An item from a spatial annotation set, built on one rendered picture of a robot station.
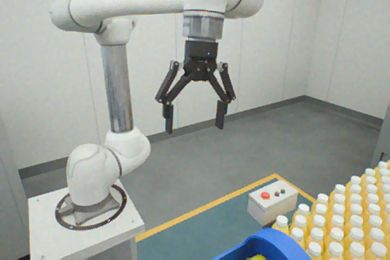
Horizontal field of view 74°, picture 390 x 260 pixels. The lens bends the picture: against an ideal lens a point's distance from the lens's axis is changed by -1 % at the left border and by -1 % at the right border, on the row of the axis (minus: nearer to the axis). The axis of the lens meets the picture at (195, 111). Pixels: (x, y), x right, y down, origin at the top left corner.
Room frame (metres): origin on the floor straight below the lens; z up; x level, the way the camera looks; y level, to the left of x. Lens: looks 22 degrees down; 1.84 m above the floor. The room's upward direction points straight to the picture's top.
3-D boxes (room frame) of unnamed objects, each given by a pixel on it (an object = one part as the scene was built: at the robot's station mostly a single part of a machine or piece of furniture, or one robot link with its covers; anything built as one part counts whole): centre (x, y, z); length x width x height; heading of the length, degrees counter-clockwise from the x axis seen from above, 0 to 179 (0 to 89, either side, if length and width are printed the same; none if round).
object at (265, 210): (0.91, -0.34, 1.05); 0.20 x 0.10 x 0.10; 120
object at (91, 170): (0.90, 0.43, 1.22); 0.18 x 0.16 x 0.22; 144
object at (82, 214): (0.88, 0.46, 1.08); 0.22 x 0.18 x 0.06; 129
